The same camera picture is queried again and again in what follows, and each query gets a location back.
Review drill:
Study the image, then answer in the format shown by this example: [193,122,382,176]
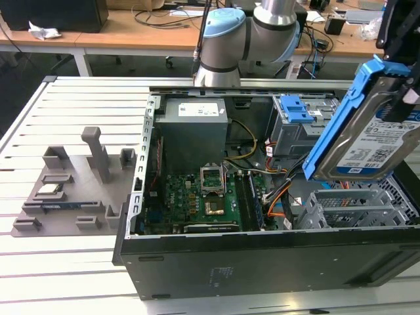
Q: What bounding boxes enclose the black RAM slot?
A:
[234,173,254,232]

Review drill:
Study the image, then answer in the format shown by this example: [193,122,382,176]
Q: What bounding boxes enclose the green motherboard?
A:
[144,172,273,236]

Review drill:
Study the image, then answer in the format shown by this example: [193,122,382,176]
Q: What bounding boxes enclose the flat grey device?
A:
[346,9,385,24]

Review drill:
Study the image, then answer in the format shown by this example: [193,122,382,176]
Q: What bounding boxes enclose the orange wire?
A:
[266,186,291,218]

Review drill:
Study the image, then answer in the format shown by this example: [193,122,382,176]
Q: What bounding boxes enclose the grey drive cage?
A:
[265,94,344,159]

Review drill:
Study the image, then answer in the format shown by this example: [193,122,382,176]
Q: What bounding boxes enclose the blue RAM stick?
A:
[41,202,83,211]

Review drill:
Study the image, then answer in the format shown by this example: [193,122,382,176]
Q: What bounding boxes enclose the blue drive cage latch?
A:
[280,94,316,124]

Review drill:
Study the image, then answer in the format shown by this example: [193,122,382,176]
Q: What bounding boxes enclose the metal socket cover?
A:
[199,162,227,197]

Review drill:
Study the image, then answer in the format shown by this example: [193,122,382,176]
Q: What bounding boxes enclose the black desktop computer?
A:
[0,0,109,33]

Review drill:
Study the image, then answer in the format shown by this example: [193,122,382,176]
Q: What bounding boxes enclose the grey power supply unit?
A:
[154,98,230,173]

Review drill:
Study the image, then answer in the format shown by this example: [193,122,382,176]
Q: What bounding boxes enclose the black cable bundle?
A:
[282,152,310,198]

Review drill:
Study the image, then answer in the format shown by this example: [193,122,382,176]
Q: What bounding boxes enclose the crumpled white paper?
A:
[28,21,63,42]

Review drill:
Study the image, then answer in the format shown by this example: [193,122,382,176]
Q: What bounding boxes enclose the small black box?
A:
[324,16,347,36]

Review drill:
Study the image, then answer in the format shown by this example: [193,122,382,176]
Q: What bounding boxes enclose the CPU socket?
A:
[203,195,228,218]

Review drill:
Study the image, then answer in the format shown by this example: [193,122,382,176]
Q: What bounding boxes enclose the yellow wires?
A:
[224,119,259,161]

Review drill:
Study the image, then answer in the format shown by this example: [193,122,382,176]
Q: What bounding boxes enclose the wooden desk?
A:
[75,9,385,78]
[0,31,87,78]

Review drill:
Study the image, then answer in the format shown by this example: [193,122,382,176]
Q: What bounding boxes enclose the tall black box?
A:
[293,8,308,33]

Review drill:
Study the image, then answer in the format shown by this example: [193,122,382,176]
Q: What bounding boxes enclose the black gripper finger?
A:
[383,58,420,122]

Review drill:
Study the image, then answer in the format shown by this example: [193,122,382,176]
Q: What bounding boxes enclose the black open PC case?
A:
[112,85,420,301]

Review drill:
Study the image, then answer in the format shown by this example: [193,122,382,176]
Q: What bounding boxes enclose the grey metal disk bay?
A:
[295,188,411,230]

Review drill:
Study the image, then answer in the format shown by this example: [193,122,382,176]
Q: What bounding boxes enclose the black graphics card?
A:
[182,222,242,234]

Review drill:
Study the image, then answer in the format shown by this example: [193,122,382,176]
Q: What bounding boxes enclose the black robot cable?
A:
[192,0,211,74]

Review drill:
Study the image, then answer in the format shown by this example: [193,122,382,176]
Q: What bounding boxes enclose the silver CPU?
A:
[37,184,63,198]

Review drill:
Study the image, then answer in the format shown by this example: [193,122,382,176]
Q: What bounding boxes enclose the grey parts rack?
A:
[11,127,137,240]

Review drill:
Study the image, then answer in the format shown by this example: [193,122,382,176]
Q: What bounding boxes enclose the clear plastic bag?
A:
[360,18,383,42]

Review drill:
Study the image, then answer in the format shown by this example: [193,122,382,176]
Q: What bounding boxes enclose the hard disk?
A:
[301,54,420,183]

